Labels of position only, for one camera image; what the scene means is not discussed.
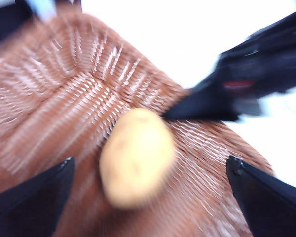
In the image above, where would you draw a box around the brown wicker basket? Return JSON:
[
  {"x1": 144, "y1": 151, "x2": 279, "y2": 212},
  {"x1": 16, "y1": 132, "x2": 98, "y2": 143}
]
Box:
[{"x1": 0, "y1": 9, "x2": 274, "y2": 237}]

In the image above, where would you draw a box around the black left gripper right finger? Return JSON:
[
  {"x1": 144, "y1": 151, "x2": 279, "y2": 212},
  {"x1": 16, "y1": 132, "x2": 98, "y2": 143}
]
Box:
[{"x1": 226, "y1": 155, "x2": 296, "y2": 237}]

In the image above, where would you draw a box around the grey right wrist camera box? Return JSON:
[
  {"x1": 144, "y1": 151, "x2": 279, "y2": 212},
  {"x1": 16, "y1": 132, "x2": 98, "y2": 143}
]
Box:
[{"x1": 233, "y1": 96, "x2": 264, "y2": 116}]

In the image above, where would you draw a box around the yellow-brown potato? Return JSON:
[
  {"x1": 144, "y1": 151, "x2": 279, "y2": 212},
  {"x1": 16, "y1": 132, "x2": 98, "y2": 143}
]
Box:
[{"x1": 99, "y1": 108, "x2": 177, "y2": 210}]

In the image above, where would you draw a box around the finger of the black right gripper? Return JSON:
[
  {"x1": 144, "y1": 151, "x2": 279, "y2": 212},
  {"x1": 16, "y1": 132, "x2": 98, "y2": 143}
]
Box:
[{"x1": 162, "y1": 74, "x2": 239, "y2": 121}]

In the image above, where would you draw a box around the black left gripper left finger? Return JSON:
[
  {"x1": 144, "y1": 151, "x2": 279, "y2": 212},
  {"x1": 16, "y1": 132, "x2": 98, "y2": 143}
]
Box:
[{"x1": 0, "y1": 157, "x2": 76, "y2": 237}]

